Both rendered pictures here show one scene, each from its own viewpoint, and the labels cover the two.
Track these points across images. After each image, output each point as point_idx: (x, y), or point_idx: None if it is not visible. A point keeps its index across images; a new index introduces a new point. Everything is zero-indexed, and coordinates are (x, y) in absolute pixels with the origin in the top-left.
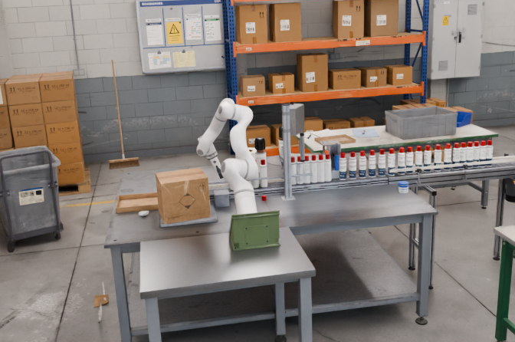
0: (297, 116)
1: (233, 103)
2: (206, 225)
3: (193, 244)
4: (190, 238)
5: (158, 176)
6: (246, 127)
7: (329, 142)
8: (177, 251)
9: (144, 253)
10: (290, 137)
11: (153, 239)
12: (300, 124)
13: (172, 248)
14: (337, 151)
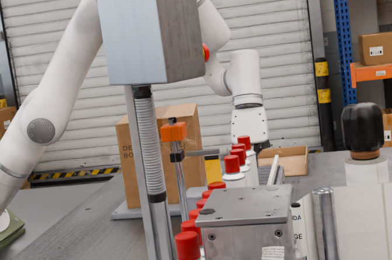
0: (111, 17)
1: None
2: (105, 213)
3: (42, 209)
4: (68, 206)
5: (172, 105)
6: (77, 27)
7: (255, 199)
8: (35, 202)
9: (63, 187)
10: (123, 89)
11: (102, 187)
12: (134, 52)
13: (54, 199)
14: (205, 257)
